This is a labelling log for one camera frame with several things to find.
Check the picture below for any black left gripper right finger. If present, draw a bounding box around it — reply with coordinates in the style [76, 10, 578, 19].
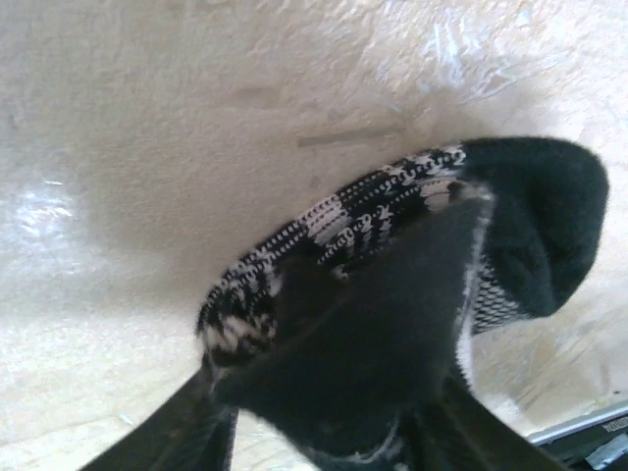
[404, 375, 573, 471]

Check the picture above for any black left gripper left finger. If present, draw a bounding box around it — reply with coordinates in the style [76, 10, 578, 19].
[78, 367, 240, 471]

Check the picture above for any black white striped sock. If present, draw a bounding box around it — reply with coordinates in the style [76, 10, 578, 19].
[195, 134, 612, 471]

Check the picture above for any aluminium mounting rail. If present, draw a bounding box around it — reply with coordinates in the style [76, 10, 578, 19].
[527, 397, 628, 445]

